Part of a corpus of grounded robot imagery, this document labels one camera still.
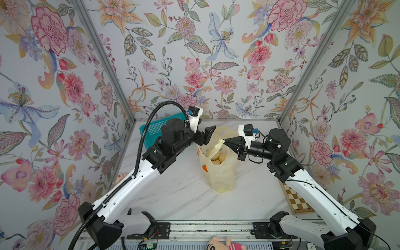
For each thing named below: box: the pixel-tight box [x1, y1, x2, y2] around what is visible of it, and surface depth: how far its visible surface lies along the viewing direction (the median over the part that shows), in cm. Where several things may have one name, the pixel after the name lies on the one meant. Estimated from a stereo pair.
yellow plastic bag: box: [196, 126, 239, 194], surface depth 72 cm
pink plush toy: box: [206, 236, 248, 250], surface depth 67 cm
